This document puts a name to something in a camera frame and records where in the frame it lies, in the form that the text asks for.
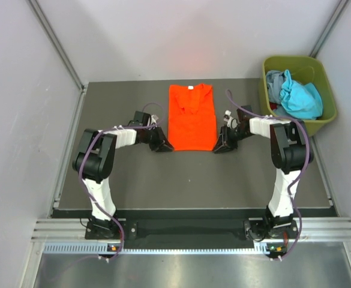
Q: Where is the light blue t shirt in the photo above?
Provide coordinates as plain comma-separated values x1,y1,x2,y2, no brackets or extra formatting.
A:
275,70,323,120

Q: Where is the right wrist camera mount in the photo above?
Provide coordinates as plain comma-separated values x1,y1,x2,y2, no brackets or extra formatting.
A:
223,109,250,129

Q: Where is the olive green plastic bin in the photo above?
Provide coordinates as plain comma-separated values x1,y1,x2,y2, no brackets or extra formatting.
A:
259,55,338,137

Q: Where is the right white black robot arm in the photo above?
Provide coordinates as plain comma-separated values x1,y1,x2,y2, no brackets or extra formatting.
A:
213,111,314,242

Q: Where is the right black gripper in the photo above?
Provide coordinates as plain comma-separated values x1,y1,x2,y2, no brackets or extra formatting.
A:
212,124,252,154

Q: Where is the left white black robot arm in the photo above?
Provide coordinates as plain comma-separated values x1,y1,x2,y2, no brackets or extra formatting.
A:
72,112,173,240

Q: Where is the red garment in bin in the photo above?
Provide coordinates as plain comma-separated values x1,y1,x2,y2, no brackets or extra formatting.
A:
269,102,280,110

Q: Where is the grey blue t shirt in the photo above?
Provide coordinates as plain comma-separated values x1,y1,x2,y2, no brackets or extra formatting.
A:
266,70,286,104

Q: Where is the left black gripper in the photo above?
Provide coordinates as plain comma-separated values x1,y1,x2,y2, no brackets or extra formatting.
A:
142,125,173,152

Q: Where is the grey slotted cable duct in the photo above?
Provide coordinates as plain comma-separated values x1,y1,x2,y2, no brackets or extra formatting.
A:
43,242,282,255

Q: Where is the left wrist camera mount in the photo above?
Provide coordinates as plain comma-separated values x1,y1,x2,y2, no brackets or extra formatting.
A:
128,111,158,128

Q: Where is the orange t shirt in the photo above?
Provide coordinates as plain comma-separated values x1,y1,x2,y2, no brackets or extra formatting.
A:
168,83,218,151

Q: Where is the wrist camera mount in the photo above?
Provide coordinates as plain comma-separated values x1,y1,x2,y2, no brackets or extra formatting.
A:
128,111,158,128
223,109,250,129

